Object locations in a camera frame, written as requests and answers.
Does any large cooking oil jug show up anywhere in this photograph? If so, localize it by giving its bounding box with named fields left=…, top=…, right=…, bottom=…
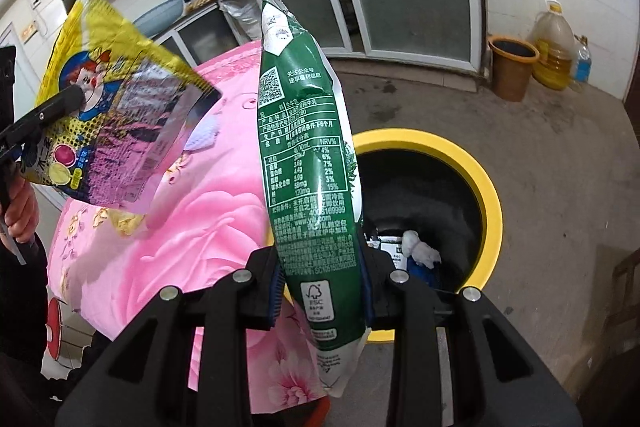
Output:
left=527, top=0, right=574, bottom=91

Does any white tissue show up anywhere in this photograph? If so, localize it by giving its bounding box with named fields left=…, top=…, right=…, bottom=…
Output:
left=400, top=230, right=442, bottom=269

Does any green white milk carton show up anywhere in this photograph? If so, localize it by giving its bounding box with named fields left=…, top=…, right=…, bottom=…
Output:
left=368, top=235, right=408, bottom=270

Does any blue plastic basin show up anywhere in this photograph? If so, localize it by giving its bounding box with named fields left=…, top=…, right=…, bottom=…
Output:
left=134, top=0, right=184, bottom=38

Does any brown plastic bucket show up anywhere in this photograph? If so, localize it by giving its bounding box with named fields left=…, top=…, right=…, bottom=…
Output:
left=488, top=36, right=539, bottom=102

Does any white grain sack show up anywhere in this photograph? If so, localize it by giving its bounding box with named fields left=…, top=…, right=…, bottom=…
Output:
left=218, top=0, right=262, bottom=41

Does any person left hand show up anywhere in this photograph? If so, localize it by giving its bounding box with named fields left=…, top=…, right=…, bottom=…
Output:
left=1, top=176, right=39, bottom=248

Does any blue label water bottle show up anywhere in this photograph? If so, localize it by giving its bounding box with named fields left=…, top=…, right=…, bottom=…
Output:
left=573, top=35, right=592, bottom=83

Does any green milk pouch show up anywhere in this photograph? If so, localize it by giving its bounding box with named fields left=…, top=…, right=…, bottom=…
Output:
left=257, top=0, right=369, bottom=398

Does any yellow snack bag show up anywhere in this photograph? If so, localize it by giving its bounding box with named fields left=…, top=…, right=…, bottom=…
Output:
left=21, top=0, right=221, bottom=215

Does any yellow rimmed black trash bin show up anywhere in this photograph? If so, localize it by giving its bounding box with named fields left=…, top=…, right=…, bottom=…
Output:
left=283, top=129, right=502, bottom=331

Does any pink floral tablecloth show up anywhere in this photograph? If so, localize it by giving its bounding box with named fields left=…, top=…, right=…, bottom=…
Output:
left=48, top=41, right=330, bottom=426

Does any white framed kitchen cabinet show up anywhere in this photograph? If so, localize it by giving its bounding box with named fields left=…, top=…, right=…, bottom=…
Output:
left=155, top=0, right=487, bottom=76

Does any wooden stool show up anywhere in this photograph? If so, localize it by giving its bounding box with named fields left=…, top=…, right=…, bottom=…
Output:
left=600, top=249, right=639, bottom=361

